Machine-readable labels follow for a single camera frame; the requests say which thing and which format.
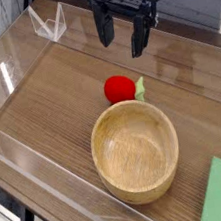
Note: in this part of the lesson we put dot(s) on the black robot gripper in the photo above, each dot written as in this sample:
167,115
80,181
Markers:
144,16

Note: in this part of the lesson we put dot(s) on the red plush strawberry toy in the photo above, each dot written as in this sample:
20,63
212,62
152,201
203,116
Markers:
121,88

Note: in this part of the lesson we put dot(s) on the round wooden bowl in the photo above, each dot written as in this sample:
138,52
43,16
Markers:
135,150

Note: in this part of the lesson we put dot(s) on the green foam block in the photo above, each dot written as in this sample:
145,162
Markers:
212,204

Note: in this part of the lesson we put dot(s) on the clear acrylic corner bracket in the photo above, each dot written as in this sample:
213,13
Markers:
50,29

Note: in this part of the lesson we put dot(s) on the clear acrylic tray wall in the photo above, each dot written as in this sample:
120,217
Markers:
52,93

